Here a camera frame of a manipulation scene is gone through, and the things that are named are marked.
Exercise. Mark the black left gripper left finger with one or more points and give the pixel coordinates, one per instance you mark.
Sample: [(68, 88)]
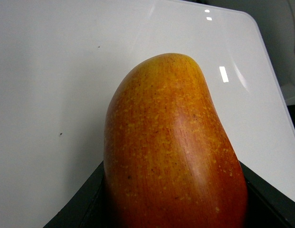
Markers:
[(86, 208)]

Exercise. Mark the dark red orange mango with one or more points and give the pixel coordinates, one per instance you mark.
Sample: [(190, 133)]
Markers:
[(167, 158)]

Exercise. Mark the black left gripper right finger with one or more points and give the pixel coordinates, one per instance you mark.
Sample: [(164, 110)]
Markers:
[(267, 206)]

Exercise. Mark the white checkout scale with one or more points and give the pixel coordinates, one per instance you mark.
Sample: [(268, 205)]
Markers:
[(61, 62)]

